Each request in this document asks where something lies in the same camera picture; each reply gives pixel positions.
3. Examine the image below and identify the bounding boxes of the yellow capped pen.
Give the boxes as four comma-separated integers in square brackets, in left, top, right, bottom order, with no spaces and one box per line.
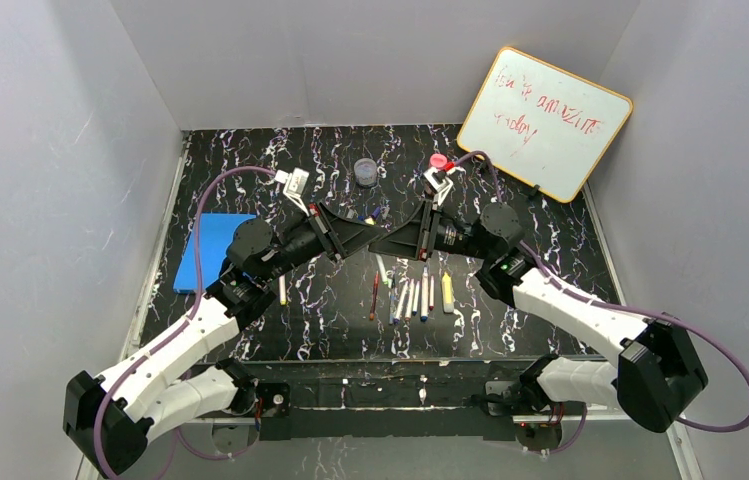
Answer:
[278,275,288,306]

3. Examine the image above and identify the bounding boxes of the green capped marker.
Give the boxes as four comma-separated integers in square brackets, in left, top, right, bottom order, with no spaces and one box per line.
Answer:
[375,254,391,288]

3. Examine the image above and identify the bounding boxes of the red capped white marker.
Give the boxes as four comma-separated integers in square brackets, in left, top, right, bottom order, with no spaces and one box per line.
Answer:
[426,276,435,312]

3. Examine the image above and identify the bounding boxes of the checkered black white pen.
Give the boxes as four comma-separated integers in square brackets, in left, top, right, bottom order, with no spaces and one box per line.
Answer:
[387,286,397,325]

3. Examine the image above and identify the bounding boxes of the orange yellow highlighter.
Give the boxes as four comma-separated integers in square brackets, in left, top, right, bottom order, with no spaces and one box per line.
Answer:
[441,272,455,314]

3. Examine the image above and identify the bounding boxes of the blue red marker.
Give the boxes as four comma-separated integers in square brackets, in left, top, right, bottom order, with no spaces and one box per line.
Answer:
[411,280,421,316]

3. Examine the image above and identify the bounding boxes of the blue capped white marker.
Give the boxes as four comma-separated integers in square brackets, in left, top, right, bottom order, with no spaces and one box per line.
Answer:
[419,265,429,322]

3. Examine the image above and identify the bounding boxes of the purple white marker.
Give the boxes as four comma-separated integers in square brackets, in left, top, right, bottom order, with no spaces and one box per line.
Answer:
[392,279,410,324]

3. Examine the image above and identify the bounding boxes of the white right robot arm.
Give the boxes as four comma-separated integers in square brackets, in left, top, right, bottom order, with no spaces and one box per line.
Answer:
[369,202,709,433]

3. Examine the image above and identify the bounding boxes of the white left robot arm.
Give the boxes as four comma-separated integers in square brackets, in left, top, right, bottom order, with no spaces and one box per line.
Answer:
[63,203,386,479]

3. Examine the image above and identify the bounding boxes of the blue foam pad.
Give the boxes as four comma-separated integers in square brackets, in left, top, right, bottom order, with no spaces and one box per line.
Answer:
[173,213,255,294]

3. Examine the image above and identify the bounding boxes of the clear round plastic container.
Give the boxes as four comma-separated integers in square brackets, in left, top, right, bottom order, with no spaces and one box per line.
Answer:
[353,158,379,188]

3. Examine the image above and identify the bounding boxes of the pink capped bottle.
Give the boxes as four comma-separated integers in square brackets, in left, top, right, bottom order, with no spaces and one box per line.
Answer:
[429,153,449,170]

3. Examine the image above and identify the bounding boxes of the yellow framed whiteboard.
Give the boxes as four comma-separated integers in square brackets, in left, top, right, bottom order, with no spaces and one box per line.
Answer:
[457,47,634,203]

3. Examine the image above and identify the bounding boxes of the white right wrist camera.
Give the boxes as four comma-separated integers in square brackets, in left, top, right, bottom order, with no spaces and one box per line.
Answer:
[423,167,454,211]

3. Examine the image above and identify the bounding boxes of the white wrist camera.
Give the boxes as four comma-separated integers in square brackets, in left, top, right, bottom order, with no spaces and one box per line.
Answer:
[423,167,454,211]
[274,168,309,216]

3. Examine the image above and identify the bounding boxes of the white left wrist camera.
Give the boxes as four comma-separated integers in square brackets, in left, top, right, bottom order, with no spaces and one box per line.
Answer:
[274,168,309,216]

